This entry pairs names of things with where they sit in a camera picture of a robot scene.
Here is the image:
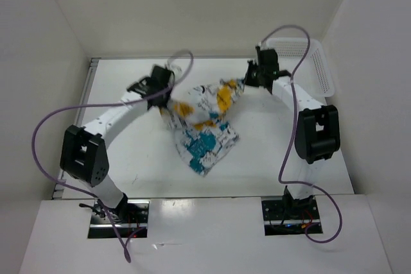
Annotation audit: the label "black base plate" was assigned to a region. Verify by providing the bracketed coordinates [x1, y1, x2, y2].
[79, 200, 150, 240]
[261, 197, 323, 236]

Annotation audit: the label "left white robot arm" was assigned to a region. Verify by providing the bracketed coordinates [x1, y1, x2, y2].
[60, 65, 175, 223]

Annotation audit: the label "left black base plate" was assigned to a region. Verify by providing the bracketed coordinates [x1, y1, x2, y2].
[79, 200, 150, 240]

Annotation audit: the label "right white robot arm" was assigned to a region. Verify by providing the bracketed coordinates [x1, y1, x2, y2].
[245, 46, 340, 220]

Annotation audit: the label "white plastic basket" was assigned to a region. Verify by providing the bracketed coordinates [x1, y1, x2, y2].
[261, 37, 335, 98]

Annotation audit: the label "colourful printed shorts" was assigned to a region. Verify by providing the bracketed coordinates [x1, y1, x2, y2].
[160, 78, 245, 176]

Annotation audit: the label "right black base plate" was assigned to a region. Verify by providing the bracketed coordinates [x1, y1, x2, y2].
[261, 197, 323, 236]

